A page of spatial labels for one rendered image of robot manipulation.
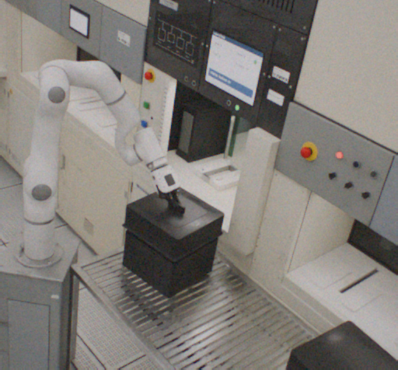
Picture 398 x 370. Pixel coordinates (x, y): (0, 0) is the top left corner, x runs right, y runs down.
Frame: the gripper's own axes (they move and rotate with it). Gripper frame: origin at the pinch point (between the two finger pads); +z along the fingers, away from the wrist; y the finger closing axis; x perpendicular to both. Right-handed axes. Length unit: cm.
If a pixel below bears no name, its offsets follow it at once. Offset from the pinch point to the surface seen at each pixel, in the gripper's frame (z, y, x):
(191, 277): 30.1, -0.9, 9.3
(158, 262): 17.9, -13.7, 7.7
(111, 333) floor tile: 50, 10, 103
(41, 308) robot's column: 16, -43, 53
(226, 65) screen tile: -41, 30, -28
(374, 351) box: 68, -3, -59
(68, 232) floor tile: -10, 48, 163
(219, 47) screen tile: -49, 31, -29
